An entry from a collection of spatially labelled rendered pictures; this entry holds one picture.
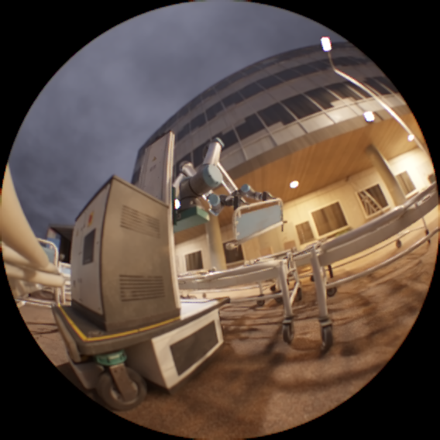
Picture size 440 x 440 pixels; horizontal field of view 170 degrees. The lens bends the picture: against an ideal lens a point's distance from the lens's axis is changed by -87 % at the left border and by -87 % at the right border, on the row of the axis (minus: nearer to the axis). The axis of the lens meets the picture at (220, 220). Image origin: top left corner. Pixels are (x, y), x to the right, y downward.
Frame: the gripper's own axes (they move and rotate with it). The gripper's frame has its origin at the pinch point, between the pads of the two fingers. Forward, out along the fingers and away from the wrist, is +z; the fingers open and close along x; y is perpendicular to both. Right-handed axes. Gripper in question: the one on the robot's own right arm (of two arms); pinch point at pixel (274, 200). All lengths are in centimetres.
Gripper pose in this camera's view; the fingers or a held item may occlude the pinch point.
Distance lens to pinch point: 152.5
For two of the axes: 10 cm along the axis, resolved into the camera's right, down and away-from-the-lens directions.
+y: -7.9, 2.1, -5.8
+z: 6.2, 2.8, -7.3
